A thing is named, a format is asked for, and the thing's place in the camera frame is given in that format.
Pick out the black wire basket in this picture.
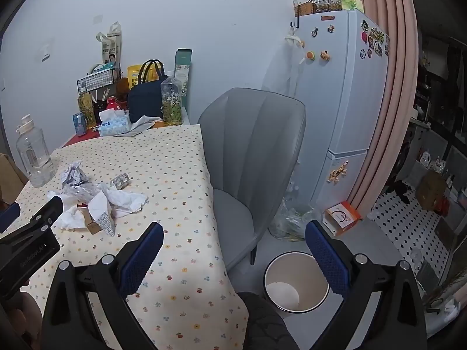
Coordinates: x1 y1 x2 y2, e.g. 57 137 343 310
76 69 123 94

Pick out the black utensil holder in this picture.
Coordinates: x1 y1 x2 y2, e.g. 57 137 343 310
93 98 107 125

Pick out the dark wire basket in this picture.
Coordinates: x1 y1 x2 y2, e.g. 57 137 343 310
314 0 344 13

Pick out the tall green box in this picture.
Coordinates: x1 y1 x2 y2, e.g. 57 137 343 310
174 48 193 109

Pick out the person's left hand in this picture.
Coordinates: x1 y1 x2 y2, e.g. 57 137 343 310
0 292 43 350

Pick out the floral tablecloth table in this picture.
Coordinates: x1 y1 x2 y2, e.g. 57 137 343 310
0 124 249 350

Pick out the printed paper leaflet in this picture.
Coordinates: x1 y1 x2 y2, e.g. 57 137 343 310
95 209 117 237

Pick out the gold ornament fridge magnet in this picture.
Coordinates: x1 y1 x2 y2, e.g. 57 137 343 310
327 160 349 184

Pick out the grey white cloth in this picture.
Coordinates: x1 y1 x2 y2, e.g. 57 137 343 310
115 115 163 138

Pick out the cluster of fridge magnets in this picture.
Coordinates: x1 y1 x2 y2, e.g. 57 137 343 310
359 20 391 61

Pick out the brown floor mat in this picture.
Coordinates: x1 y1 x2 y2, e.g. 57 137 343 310
436 219 457 243

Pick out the pink curtain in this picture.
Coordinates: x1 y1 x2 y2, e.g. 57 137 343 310
345 0 419 220

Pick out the dried grass broom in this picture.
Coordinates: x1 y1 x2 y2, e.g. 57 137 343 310
425 270 467 313

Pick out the orange and white box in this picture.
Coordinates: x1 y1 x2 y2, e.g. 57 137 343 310
324 201 362 237

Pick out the clear bottle with floral filling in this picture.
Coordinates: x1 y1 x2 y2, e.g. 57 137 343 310
161 70 184 125

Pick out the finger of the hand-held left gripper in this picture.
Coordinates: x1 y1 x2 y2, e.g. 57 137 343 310
0 202 21 235
22 195 65 236

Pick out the black cloth on floor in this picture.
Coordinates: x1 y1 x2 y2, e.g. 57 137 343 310
387 180 413 205

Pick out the grey upholstered chair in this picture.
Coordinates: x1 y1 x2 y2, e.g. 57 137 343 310
197 87 307 267

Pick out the yellow snack packet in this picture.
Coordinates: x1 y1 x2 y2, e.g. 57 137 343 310
127 65 147 90

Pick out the tan upholstered chair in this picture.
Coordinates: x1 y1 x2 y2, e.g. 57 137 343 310
0 153 29 208

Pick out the silver foil wrapper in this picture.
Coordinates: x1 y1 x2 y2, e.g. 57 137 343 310
60 161 90 190

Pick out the small brown cardboard box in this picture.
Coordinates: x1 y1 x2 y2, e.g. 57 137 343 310
78 206 103 235

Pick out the translucent hanging mesh bag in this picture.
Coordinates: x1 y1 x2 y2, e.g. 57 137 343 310
261 34 306 97

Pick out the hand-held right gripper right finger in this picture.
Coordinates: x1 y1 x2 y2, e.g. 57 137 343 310
304 220 427 350

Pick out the red table mat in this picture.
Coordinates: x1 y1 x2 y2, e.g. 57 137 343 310
62 124 107 149

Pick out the large clear water jug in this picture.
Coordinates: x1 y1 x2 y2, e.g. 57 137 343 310
15 115 56 189

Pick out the white fridge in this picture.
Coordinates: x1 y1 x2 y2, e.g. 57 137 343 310
292 9 390 224

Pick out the small clear wrapper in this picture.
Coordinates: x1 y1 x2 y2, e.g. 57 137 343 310
109 173 131 189

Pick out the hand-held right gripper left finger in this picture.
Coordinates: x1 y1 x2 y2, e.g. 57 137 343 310
41 222 165 350

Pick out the clear plastic bag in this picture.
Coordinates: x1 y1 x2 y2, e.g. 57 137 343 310
268 197 324 242

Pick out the person's trouser leg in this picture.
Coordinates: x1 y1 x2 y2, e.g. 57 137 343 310
237 292 300 350

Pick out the brown woven basket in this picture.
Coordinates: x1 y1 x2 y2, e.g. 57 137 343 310
295 0 316 17

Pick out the green printed packet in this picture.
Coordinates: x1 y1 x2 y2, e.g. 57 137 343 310
339 0 365 14

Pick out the white printed paper bag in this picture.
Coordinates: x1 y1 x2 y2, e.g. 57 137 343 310
96 22 123 71

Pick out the washing machine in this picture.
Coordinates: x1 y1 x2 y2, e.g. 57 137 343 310
394 124 417 187

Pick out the blue tissue pack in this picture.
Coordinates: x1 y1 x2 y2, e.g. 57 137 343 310
98 109 131 138

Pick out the white trash bin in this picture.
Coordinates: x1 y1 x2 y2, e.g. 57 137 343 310
263 251 331 313

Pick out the small white plastic bag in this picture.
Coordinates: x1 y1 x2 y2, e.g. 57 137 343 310
436 295 459 318

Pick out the large brown cardboard box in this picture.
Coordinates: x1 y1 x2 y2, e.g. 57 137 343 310
416 171 448 212

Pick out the navy lunch bag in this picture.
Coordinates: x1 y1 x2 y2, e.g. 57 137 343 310
127 59 168 124

